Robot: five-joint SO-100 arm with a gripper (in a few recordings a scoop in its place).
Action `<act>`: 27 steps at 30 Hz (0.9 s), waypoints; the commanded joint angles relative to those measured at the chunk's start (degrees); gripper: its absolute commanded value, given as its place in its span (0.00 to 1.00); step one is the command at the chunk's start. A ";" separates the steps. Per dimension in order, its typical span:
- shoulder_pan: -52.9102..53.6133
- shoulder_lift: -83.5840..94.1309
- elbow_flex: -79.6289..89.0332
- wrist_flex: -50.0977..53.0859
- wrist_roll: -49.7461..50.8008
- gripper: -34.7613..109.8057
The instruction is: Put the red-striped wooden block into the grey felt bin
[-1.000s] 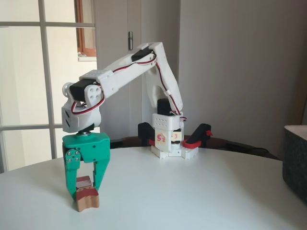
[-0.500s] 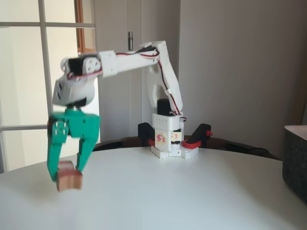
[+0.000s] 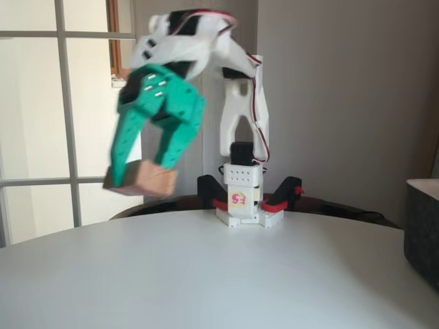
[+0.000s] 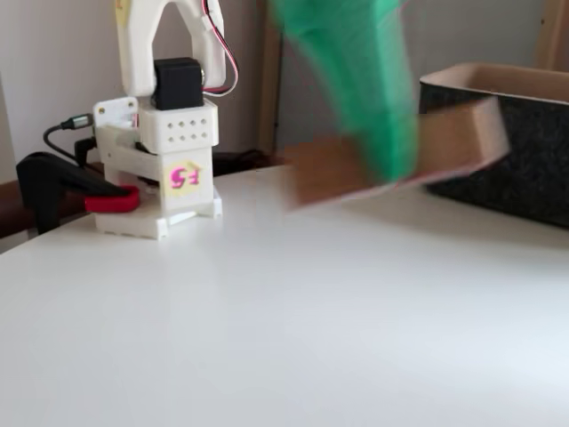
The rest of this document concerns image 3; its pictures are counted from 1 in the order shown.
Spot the red painted wooden block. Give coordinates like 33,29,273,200
102,159,179,199

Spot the dark grey felt basket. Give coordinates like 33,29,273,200
403,178,439,294

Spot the black and red clamp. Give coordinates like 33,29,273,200
260,176,305,212
196,173,230,210

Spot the yellow sticker marked F5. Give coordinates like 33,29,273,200
228,191,248,208

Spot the dark brown wooden furniture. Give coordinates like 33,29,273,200
109,193,402,230

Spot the brown wooden window frame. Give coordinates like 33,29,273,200
108,0,139,83

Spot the thin black cable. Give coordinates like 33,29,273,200
322,204,388,220

